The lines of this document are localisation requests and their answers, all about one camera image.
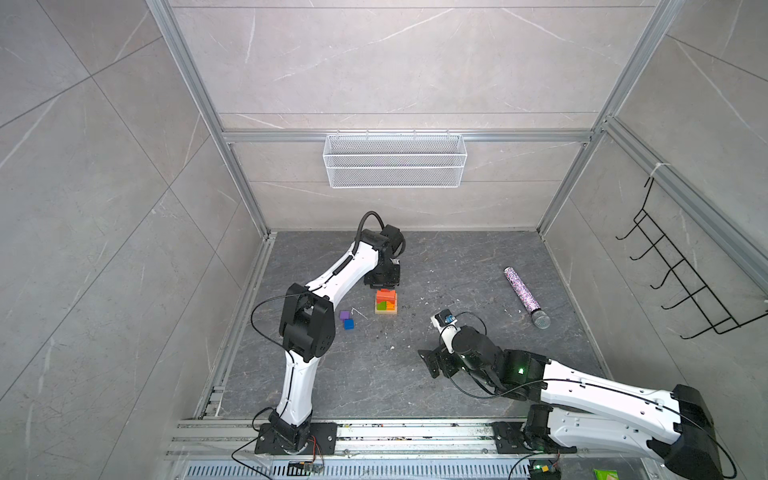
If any glitter purple tube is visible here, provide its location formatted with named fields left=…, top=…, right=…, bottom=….
left=504, top=267, right=551, bottom=330

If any orange rectangular block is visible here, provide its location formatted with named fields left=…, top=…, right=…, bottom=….
left=375, top=289, right=397, bottom=304

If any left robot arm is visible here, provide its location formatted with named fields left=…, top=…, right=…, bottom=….
left=268, top=211, right=406, bottom=453

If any aluminium mounting rail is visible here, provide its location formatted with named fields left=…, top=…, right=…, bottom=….
left=161, top=413, right=652, bottom=460

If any black wire hook rack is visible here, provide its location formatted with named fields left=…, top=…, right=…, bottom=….
left=615, top=178, right=767, bottom=340

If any green packet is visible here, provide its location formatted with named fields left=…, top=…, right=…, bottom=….
left=594, top=469, right=619, bottom=480

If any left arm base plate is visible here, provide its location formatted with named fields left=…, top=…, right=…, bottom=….
left=253, top=422, right=339, bottom=455

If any white perforated cable tray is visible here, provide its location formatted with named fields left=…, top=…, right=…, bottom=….
left=180, top=458, right=530, bottom=479

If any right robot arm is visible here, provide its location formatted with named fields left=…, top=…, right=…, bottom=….
left=419, top=309, right=730, bottom=479

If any white wire mesh basket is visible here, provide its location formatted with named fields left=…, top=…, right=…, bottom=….
left=323, top=133, right=468, bottom=189

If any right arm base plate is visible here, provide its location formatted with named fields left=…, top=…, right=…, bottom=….
left=491, top=421, right=577, bottom=454

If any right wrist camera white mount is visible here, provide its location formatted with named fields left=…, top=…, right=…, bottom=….
left=431, top=309, right=460, bottom=353

